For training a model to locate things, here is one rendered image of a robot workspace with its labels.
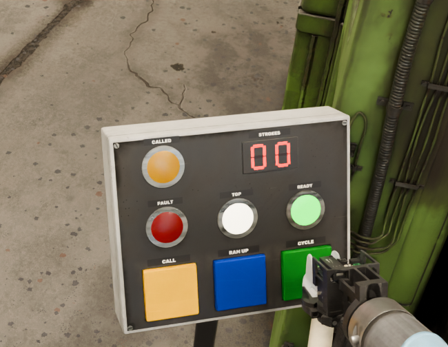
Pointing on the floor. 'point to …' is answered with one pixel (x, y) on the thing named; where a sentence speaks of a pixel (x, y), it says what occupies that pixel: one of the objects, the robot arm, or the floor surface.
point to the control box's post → (205, 334)
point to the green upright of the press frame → (362, 91)
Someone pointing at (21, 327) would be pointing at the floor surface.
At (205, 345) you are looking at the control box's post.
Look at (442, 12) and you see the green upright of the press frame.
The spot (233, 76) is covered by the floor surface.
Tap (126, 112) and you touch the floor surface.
